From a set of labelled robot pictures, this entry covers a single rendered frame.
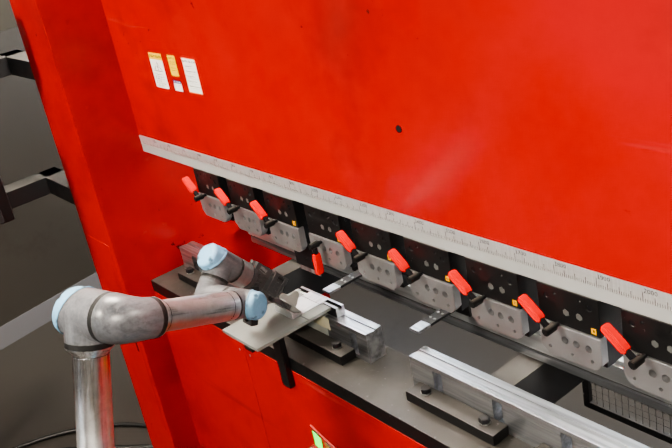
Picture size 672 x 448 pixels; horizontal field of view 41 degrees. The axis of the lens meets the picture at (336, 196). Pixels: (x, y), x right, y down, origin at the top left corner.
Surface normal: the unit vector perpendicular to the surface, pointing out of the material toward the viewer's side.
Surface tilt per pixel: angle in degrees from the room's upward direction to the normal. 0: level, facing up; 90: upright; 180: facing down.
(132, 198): 90
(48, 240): 90
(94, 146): 90
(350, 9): 90
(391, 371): 0
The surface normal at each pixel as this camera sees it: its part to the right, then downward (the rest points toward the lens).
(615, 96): -0.76, 0.37
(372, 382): -0.18, -0.91
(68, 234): 0.76, 0.11
